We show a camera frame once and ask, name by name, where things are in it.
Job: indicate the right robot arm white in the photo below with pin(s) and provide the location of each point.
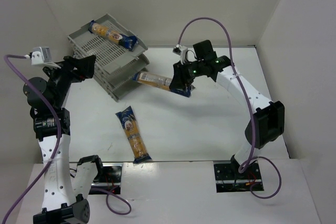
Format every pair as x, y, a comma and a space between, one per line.
267, 118

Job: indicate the spaghetti bag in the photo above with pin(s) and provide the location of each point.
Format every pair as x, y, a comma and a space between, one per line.
130, 126
160, 82
127, 42

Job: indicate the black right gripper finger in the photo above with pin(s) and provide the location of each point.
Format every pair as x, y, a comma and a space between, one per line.
86, 64
77, 76

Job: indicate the grey three-tier tray shelf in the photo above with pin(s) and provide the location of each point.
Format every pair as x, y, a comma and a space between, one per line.
114, 66

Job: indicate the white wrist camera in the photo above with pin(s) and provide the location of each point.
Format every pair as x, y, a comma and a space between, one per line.
182, 52
40, 56

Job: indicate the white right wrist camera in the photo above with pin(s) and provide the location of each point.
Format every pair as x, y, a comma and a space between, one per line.
182, 52

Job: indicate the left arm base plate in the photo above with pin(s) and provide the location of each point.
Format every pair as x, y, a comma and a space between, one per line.
110, 178

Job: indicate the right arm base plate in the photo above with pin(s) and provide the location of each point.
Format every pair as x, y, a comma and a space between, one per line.
229, 181

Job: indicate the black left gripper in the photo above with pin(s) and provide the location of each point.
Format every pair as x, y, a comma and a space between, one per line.
72, 67

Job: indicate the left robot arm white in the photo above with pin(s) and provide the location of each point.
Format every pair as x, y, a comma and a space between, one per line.
65, 197

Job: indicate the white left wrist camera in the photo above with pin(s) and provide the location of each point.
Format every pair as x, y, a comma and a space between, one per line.
40, 56

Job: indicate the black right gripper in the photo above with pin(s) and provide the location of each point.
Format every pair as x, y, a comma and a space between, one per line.
184, 72

